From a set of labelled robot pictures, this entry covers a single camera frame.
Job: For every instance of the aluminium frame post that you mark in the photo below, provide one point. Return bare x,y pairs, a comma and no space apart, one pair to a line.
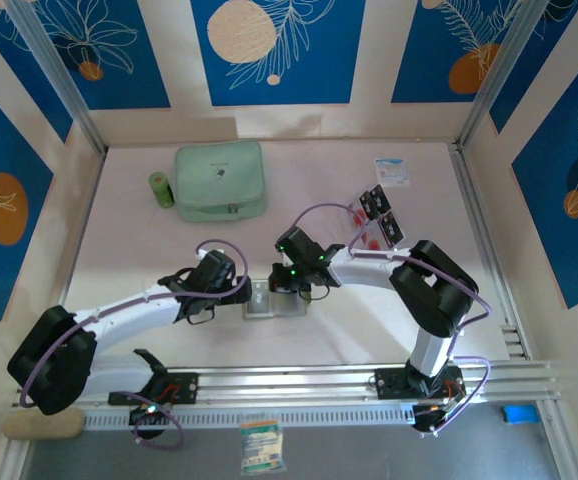
503,65
54,65

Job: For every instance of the white blue surgical mask packet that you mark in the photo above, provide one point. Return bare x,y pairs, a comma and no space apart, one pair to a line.
392,172

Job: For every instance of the beige foam block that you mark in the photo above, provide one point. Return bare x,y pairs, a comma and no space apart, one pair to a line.
44,427

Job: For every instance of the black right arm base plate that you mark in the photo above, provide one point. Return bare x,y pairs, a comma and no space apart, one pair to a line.
389,382

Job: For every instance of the green card holder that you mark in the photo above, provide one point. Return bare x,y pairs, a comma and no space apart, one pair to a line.
291,306

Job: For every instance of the grey credit card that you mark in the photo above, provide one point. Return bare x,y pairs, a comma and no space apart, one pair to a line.
260,299

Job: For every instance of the blue plastic object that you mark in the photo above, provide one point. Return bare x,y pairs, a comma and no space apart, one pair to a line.
520,415

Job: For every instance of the aluminium table side rail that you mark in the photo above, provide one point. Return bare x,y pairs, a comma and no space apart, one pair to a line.
487,250

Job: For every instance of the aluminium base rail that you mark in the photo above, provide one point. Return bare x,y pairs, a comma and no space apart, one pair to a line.
279,382

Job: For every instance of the green white sachet packet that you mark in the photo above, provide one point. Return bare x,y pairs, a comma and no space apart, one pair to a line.
261,447

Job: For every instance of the mint green zip pouch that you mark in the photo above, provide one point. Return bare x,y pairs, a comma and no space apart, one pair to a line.
219,175

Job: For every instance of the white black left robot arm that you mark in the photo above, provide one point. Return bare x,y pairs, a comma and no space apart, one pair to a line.
129,317

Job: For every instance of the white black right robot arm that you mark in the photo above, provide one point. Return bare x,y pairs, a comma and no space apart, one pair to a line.
364,270

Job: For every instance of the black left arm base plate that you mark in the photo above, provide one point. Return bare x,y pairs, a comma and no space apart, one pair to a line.
184,385

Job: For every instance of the green cylindrical can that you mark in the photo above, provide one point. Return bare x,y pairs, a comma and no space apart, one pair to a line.
161,190

